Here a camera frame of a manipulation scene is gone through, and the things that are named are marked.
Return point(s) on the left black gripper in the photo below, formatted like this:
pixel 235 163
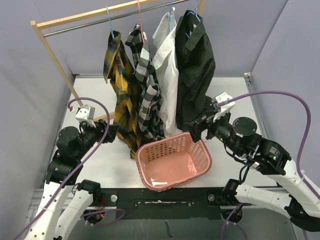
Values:
pixel 111 133

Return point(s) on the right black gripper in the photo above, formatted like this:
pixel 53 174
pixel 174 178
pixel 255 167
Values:
pixel 198 124

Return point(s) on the dark pinstriped shirt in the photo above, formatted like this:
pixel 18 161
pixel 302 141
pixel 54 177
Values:
pixel 196 66

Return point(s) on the light blue wire hanger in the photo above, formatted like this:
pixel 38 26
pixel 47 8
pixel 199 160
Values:
pixel 195 13

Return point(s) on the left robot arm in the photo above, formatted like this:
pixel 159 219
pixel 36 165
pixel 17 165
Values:
pixel 51 222

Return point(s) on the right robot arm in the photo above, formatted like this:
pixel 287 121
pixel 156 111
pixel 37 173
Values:
pixel 243 144

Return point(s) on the black white checked shirt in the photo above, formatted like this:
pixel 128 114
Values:
pixel 151 99

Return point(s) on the yellow plaid shirt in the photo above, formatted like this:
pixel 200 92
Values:
pixel 118 70

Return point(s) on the pink hanger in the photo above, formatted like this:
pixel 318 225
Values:
pixel 140 21

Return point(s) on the blue hanger of yellow shirt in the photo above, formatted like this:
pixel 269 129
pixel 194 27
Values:
pixel 110 22

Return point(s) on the blue hanger of white shirt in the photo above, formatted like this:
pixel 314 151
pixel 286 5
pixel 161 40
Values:
pixel 170 17

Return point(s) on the pink plastic laundry basket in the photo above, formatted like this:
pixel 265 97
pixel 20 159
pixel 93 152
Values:
pixel 167 163

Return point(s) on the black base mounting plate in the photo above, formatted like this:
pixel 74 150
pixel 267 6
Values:
pixel 180 203

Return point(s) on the metal hanging rod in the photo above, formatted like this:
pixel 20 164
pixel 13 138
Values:
pixel 96 13

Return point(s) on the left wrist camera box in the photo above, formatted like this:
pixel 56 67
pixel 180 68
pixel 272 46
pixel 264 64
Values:
pixel 85 114

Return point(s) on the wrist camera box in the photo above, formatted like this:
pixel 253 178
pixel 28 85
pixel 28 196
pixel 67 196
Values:
pixel 85 114
pixel 222 105

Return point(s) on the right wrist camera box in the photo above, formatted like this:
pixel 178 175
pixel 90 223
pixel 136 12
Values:
pixel 222 105

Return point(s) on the wooden clothes rack frame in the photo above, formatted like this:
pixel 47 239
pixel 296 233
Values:
pixel 55 60

